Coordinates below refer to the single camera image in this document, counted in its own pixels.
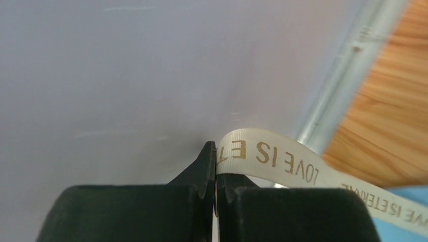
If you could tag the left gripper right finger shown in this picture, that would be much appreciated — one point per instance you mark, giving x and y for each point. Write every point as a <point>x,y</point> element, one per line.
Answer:
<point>248,212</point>

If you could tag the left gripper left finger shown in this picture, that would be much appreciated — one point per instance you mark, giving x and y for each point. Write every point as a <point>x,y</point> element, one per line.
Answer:
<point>181,210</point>

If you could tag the cream printed ribbon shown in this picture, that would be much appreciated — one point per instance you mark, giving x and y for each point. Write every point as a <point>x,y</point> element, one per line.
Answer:
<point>271,156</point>

